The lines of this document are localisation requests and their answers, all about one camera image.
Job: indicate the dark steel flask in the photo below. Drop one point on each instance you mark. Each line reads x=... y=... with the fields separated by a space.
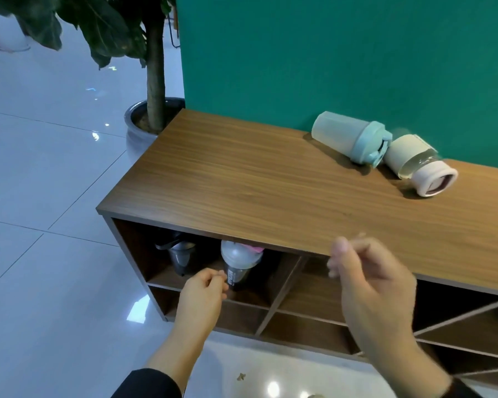
x=178 y=252

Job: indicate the person's right forearm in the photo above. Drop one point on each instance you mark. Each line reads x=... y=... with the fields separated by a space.
x=411 y=364

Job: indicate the potted fiddle leaf plant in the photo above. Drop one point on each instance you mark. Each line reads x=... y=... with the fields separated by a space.
x=120 y=41

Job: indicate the mint green shaker bottle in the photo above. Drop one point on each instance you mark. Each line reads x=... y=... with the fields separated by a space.
x=350 y=137

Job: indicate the grey shaker bottle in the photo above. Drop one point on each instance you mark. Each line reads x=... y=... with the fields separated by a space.
x=237 y=261

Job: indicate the person's left hand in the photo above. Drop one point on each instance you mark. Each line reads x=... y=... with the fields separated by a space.
x=201 y=295

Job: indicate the person's right hand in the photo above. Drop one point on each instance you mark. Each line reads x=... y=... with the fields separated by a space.
x=377 y=285

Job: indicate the white plant pot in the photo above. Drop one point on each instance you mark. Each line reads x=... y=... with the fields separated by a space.
x=8 y=35

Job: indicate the person's left fingers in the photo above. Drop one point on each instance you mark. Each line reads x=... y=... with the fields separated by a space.
x=215 y=278

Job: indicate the person's left forearm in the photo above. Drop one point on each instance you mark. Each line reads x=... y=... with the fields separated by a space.
x=170 y=356

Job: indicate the grey ceramic plant pot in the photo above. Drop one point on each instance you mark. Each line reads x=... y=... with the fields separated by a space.
x=139 y=124

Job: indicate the glass bottle with pink lid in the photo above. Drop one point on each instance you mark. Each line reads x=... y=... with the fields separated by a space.
x=419 y=165

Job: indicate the person's right thumb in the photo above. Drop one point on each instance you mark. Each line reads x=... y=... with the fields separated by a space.
x=343 y=261

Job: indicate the wooden shelf cabinet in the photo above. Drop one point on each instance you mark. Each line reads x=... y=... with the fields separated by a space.
x=298 y=227

